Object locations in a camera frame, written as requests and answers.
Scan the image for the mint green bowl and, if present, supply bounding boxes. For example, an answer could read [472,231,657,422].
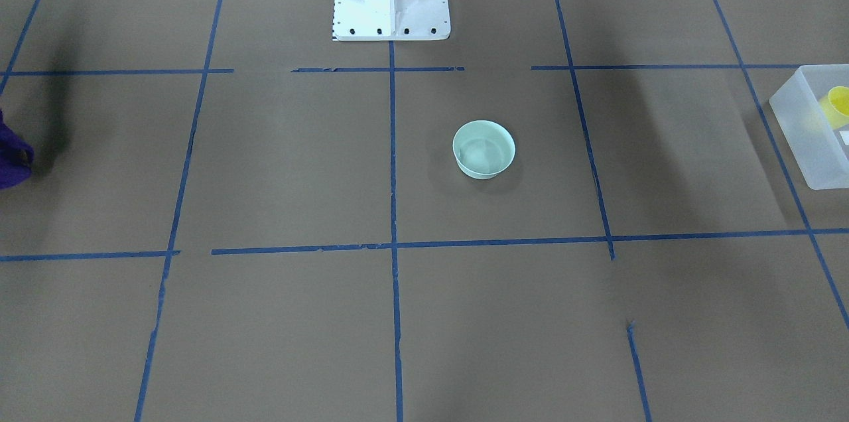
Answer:
[452,119,516,180]

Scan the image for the purple microfiber cloth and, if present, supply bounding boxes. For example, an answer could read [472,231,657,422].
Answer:
[1,111,34,190]

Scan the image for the yellow plastic cup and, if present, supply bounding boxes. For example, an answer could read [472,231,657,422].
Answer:
[818,86,849,131]

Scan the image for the clear plastic storage box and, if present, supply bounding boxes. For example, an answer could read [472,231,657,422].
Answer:
[768,63,848,190]

